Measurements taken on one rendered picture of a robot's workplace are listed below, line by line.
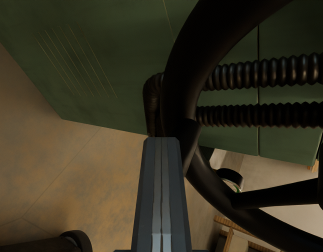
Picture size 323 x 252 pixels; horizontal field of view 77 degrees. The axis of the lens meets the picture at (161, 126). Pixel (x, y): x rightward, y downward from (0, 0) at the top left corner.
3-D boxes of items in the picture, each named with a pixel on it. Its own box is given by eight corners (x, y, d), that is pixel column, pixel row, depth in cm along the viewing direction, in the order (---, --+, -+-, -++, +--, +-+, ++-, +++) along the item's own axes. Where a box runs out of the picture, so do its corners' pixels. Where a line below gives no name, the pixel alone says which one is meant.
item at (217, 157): (176, 154, 48) (209, 162, 43) (196, 120, 55) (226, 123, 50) (184, 175, 53) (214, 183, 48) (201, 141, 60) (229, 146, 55)
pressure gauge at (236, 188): (200, 173, 43) (240, 184, 38) (207, 159, 45) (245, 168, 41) (205, 189, 47) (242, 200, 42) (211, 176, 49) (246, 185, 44)
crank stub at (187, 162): (170, 196, 10) (170, 212, 12) (209, 120, 13) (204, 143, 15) (129, 175, 11) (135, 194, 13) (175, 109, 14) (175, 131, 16)
